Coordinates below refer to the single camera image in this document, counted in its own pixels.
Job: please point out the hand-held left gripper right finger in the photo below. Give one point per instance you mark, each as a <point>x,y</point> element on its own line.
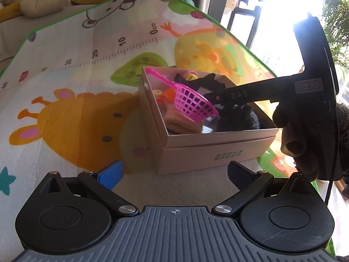
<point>241,176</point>

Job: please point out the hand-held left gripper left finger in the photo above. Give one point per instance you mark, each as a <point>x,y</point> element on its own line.
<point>110,174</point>

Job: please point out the pink cardboard box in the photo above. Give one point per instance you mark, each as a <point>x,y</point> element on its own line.
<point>190,155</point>

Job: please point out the black cat plush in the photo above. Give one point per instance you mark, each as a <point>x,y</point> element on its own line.
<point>242,120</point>

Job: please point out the pink plastic basket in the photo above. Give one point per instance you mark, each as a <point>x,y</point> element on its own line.
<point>196,98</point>

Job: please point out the pink and yellow toy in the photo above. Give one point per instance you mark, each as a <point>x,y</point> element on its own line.
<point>159,94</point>

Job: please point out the person's right hand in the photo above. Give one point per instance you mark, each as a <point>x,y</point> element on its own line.
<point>294,131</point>

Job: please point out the green palm plant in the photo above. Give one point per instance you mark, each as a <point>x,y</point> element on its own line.
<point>338,19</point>

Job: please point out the cream hanging garment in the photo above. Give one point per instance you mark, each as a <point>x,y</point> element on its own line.
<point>230,2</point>

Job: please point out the cartoon printed play mat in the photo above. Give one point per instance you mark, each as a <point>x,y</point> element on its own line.
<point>68,60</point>

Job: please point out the banana plush pillow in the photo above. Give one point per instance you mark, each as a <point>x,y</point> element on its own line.
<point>46,1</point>

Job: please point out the black window frame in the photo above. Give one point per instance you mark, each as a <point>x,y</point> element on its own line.
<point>234,24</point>

